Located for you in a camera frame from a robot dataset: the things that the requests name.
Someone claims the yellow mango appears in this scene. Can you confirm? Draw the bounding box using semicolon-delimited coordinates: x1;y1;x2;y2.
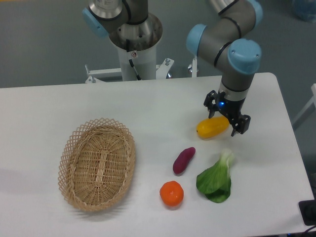
196;116;230;139

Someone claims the purple sweet potato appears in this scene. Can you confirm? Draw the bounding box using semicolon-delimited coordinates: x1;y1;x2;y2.
172;147;196;175

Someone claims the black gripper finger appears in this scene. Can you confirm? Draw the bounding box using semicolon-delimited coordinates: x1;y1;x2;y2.
203;90;218;118
229;114;251;137

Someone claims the woven wicker basket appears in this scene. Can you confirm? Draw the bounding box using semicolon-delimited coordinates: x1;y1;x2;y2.
58;118;136;211

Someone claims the blue bag in corner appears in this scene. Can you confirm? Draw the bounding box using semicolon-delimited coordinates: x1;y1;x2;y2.
291;0;316;23

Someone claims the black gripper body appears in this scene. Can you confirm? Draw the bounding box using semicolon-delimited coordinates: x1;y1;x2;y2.
215;92;246;121

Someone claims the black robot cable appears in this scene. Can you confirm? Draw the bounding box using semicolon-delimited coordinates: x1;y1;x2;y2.
125;39;142;81

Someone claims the green bok choy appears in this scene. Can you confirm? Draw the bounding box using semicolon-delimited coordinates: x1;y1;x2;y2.
196;149;235;203

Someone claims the white frame at right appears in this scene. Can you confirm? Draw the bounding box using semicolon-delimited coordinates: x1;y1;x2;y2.
292;83;316;130

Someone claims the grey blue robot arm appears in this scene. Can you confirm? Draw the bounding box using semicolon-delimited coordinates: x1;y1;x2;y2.
82;0;263;134

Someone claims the black device at edge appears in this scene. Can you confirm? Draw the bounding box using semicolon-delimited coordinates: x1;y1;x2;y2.
298;199;316;226

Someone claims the orange tangerine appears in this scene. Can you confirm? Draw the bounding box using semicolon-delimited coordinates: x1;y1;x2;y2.
159;181;184;207

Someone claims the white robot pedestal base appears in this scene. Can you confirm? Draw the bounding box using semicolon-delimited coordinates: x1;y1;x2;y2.
84;13;200;83

